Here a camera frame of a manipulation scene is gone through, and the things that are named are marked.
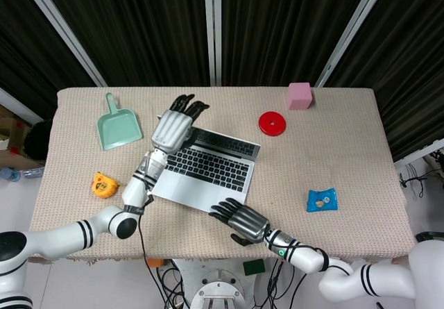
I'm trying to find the blue snack packet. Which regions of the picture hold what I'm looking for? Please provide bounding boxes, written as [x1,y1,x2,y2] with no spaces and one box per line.
[305,188,339,214]

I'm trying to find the black floor cables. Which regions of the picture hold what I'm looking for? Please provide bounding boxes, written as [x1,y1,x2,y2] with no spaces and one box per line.
[398,149,444,199]

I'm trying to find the red plastic disc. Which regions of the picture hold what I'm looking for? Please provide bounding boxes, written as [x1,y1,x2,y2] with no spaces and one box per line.
[257,111,288,137]

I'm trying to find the green plastic dustpan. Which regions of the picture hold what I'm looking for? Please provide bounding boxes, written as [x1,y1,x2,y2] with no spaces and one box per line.
[96,92,144,151]

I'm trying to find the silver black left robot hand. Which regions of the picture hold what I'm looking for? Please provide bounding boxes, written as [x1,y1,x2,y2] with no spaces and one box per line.
[151,94,210,156]

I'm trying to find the white low frame rail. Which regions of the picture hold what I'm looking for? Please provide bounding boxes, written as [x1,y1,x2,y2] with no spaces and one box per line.
[393,144,444,167]
[0,86,46,123]

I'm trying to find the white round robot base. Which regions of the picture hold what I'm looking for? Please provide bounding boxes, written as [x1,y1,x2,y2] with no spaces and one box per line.
[171,258,278,309]

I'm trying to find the clear plastic bottle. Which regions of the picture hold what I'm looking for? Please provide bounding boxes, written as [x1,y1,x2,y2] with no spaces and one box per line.
[0,166,44,182]

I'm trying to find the black cable bundle under table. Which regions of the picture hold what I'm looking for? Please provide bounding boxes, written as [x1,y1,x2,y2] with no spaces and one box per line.
[253,258,308,309]

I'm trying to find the orange tape measure with strap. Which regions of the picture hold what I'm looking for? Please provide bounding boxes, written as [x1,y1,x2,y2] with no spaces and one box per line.
[91,172,120,199]

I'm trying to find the small green block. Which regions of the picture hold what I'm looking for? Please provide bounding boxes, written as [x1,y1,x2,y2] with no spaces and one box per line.
[242,258,266,277]

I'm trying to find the pink foam cube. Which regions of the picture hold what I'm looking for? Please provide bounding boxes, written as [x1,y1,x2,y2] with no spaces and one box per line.
[286,82,312,110]

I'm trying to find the black fuzzy object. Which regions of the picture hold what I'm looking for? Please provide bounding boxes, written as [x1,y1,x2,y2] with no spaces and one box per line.
[23,120,53,160]

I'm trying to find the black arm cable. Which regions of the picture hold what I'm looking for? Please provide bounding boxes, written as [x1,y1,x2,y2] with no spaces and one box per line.
[137,197,190,309]

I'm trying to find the white slanted frame post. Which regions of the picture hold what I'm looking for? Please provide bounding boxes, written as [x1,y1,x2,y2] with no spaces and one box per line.
[26,0,107,87]
[314,0,388,88]

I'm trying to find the black pleated curtain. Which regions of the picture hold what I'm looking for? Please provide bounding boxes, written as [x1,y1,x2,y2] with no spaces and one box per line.
[0,0,444,160]

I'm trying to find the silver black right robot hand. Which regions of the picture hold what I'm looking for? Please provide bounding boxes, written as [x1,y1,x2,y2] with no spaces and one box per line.
[208,198,271,247]

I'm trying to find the white upright double frame post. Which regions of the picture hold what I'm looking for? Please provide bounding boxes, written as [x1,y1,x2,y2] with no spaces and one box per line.
[203,0,223,87]

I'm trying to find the brown cardboard box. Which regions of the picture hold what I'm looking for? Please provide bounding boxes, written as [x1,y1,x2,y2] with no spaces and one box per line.
[0,106,44,171]

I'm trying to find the silver laptop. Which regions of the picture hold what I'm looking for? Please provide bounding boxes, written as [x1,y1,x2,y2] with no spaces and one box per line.
[151,114,262,215]

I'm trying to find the beige waffle tablecloth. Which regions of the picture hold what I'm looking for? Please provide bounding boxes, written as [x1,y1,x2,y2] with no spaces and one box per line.
[27,86,417,265]

